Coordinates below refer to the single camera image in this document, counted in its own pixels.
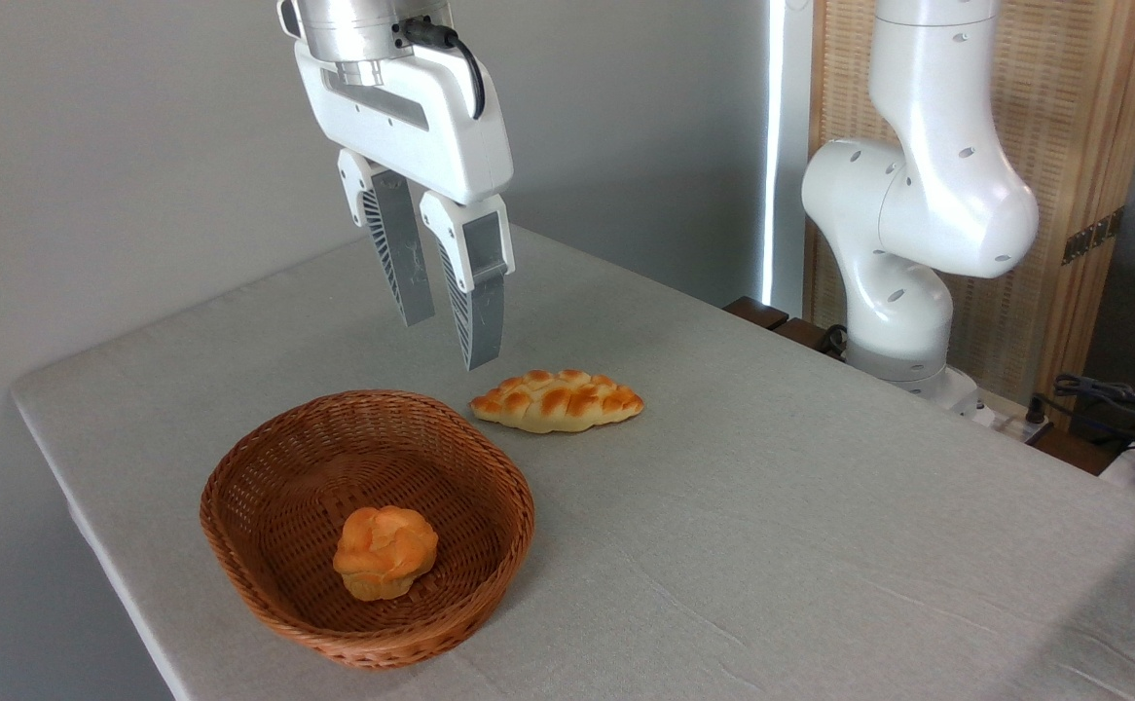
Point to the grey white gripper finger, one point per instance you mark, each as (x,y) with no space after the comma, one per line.
(482,297)
(394,239)

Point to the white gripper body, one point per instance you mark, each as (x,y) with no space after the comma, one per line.
(436,122)

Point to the round orange muffin bread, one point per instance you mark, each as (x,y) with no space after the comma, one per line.
(384,550)

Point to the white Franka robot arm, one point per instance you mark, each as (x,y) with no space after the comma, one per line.
(937,195)

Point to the braided golden bread loaf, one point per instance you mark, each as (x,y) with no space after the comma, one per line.
(558,401)

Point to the brown woven wicker basket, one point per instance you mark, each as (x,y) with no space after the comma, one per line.
(275,506)

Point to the dark brown wooden block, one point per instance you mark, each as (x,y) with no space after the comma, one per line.
(754,312)
(803,333)

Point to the grey tablecloth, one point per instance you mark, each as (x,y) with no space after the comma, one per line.
(821,535)

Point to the white power strip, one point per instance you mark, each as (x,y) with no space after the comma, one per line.
(1010,417)

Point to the metal screen hinge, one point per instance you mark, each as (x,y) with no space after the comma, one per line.
(1093,236)

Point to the white vertical frame post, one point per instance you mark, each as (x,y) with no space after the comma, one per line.
(787,146)

